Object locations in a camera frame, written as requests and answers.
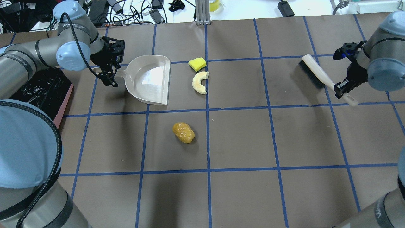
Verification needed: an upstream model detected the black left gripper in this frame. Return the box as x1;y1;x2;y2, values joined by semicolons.
90;36;125;87

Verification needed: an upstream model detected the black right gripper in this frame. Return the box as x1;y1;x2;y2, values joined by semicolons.
333;41;368;99

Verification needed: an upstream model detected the beige plastic dustpan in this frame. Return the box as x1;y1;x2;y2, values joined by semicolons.
115;55;171;105

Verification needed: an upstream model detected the white hand brush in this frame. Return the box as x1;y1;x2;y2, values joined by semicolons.
298;54;358;106

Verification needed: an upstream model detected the yellow sponge piece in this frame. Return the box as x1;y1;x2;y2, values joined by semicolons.
188;57;207;72

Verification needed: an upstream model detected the pale curved bread piece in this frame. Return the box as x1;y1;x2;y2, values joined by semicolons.
191;71;209;95

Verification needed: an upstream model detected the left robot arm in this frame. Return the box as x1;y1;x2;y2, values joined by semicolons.
1;0;125;228

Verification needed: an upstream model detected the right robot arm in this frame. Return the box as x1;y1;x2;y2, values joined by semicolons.
333;11;404;228

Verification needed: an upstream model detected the black lined trash bin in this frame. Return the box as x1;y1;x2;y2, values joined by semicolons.
10;68;73;128

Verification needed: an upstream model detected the yellow crumpled potato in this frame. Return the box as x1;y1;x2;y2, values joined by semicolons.
172;122;195;144

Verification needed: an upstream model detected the black power adapter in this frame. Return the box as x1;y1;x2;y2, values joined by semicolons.
277;0;295;17

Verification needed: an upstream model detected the yellow tape roll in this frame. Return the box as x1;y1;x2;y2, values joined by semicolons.
209;0;223;12

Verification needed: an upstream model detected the aluminium frame post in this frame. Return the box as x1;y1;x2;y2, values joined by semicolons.
195;0;211;25

